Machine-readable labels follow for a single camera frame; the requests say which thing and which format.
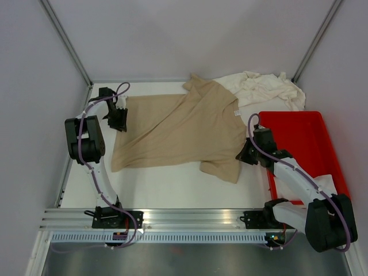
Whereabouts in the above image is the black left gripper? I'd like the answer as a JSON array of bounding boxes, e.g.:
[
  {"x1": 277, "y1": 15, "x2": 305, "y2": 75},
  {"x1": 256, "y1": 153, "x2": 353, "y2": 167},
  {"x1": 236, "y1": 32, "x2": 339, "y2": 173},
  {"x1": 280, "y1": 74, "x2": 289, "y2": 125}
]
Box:
[{"x1": 104, "y1": 107, "x2": 128, "y2": 133}]

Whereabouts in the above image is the beige t shirt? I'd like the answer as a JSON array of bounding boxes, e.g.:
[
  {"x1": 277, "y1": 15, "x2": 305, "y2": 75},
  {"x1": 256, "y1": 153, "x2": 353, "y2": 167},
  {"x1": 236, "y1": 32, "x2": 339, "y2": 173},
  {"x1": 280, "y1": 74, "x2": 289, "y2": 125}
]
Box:
[{"x1": 111, "y1": 75, "x2": 247, "y2": 183}]

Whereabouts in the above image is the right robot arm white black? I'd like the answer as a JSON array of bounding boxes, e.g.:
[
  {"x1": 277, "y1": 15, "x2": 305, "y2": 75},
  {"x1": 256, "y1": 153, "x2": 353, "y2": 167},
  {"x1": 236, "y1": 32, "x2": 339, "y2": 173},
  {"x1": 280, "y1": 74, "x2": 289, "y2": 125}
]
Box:
[{"x1": 236, "y1": 125, "x2": 358, "y2": 252}]

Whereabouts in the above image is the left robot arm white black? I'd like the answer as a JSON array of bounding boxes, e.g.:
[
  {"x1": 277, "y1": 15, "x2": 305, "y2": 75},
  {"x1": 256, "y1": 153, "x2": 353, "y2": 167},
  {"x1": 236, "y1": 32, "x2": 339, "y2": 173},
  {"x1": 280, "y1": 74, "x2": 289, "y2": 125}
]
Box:
[{"x1": 64, "y1": 82, "x2": 131, "y2": 228}]

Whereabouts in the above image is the red plastic bin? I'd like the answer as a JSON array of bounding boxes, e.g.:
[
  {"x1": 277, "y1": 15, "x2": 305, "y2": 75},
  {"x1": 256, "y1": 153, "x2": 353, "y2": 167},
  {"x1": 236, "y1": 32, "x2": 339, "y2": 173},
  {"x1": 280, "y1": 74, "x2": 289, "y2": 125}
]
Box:
[{"x1": 259, "y1": 111, "x2": 350, "y2": 197}]

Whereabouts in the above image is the cream white t shirt pile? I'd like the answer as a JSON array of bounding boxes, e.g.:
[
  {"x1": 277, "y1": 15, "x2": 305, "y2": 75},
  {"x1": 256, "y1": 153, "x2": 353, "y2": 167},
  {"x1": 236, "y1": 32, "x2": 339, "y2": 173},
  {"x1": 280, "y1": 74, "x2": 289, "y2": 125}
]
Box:
[{"x1": 215, "y1": 71, "x2": 306, "y2": 111}]

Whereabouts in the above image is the white folded cloth in bin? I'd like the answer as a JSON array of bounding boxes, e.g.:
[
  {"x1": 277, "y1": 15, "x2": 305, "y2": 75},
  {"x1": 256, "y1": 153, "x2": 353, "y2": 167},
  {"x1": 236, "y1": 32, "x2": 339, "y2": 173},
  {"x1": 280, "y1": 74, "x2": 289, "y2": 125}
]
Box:
[{"x1": 274, "y1": 174, "x2": 337, "y2": 201}]

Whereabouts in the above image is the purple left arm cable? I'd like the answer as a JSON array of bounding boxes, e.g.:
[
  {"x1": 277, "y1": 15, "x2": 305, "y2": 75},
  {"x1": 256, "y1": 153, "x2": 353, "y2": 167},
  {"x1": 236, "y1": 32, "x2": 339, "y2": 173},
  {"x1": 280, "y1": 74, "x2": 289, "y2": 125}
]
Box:
[{"x1": 51, "y1": 82, "x2": 139, "y2": 254}]

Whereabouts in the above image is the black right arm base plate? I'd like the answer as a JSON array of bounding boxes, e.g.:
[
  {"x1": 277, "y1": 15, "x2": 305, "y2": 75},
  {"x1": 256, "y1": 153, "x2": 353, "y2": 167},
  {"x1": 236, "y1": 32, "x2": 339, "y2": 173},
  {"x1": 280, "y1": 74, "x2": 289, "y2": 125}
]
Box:
[{"x1": 239, "y1": 210, "x2": 292, "y2": 230}]

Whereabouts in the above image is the right aluminium frame post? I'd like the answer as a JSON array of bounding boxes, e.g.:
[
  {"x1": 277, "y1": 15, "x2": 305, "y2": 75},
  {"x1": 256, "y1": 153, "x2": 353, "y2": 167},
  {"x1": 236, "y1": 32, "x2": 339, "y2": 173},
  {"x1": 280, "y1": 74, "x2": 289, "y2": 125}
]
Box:
[{"x1": 291, "y1": 0, "x2": 344, "y2": 84}]

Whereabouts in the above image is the aluminium frame post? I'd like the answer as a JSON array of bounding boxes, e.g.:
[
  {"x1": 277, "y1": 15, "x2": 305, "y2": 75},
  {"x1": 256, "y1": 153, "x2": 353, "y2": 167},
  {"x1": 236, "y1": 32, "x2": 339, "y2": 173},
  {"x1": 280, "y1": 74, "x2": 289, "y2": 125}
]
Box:
[
  {"x1": 39, "y1": 0, "x2": 93, "y2": 86},
  {"x1": 291, "y1": 0, "x2": 344, "y2": 84}
]

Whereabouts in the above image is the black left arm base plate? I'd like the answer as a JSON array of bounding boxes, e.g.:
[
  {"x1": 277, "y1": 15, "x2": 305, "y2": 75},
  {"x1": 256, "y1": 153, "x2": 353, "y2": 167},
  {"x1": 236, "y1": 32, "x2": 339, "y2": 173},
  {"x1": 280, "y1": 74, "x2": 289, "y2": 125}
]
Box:
[{"x1": 91, "y1": 211, "x2": 144, "y2": 229}]

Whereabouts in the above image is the left aluminium frame post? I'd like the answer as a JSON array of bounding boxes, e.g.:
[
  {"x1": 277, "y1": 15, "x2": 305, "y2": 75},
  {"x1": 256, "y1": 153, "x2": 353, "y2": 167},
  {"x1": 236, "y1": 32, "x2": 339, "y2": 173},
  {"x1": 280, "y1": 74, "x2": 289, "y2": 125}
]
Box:
[{"x1": 39, "y1": 0, "x2": 93, "y2": 86}]

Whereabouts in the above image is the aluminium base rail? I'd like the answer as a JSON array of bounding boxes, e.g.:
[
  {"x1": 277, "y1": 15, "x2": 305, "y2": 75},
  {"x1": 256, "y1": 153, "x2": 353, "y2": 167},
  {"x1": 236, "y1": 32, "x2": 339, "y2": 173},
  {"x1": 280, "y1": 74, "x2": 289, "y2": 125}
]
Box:
[{"x1": 39, "y1": 208, "x2": 261, "y2": 232}]

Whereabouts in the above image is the white slotted cable duct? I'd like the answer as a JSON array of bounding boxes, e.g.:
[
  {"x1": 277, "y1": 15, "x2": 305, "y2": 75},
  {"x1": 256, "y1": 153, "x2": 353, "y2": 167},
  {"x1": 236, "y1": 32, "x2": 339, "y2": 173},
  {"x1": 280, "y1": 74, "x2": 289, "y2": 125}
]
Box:
[{"x1": 51, "y1": 231, "x2": 267, "y2": 244}]

